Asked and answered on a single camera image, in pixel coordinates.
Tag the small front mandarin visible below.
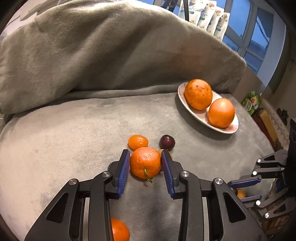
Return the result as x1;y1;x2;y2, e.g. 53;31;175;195
111;218;130;241

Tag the black camera box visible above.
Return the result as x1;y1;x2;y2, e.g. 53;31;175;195
287;118;296;163

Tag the red cardboard box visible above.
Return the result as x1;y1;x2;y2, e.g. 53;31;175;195
252;108;283;151

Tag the green tissue pack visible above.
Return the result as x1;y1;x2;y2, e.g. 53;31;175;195
242;91;260;116

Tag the black tripod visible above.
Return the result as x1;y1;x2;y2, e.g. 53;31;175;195
161;0;190;21

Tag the large smooth orange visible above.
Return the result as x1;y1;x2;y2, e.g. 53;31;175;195
208;98;235;128

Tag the brown longan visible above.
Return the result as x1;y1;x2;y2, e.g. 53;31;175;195
237;189;246;199
157;149;172;161

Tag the tiny back mandarin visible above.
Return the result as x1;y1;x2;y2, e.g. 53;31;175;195
128;135;149;151

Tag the brown longan front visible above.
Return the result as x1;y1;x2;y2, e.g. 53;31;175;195
237;189;246;199

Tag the grey fleece blanket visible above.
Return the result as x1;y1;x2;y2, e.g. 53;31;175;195
1;1;273;240

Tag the mandarin with stem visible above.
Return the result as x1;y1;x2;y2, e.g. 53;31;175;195
130;147;161;183

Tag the floral white plate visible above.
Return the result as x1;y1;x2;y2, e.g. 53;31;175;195
177;82;239;135

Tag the large speckled orange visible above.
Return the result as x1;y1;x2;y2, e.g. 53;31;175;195
184;79;213;110

